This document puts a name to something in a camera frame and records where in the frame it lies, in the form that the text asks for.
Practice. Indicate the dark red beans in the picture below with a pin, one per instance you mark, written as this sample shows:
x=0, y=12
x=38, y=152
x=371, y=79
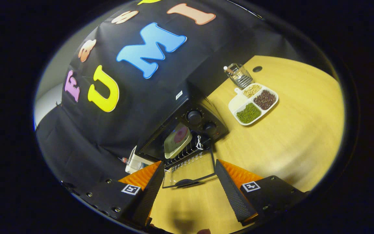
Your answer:
x=265, y=99

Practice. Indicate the yellow soybeans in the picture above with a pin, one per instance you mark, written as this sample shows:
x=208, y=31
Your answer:
x=252, y=91

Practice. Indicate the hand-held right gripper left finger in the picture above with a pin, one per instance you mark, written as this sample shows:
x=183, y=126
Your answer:
x=149, y=198

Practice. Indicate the small white plate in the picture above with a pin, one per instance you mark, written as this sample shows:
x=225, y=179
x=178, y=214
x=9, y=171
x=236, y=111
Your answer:
x=174, y=148

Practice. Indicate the clear plastic bottle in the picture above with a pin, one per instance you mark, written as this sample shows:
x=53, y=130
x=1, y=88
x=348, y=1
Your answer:
x=133, y=164

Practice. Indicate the pink food slice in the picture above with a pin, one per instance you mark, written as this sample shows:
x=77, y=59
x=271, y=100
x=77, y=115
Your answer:
x=180, y=135

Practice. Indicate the black electric oven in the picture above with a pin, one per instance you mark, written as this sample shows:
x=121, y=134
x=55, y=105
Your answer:
x=203, y=125

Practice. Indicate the green mung beans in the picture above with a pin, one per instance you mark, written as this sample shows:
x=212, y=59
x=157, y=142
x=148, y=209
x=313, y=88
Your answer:
x=248, y=113

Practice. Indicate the white toaster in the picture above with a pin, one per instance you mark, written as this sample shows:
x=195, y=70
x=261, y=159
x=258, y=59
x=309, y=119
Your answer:
x=144, y=161

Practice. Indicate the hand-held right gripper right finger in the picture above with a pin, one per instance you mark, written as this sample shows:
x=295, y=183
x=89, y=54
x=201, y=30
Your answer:
x=230, y=195

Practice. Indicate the white divided plate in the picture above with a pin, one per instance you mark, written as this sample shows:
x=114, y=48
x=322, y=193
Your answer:
x=237, y=102

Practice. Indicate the black backdrop cloth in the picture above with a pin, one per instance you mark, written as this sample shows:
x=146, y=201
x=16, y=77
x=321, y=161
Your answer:
x=135, y=91

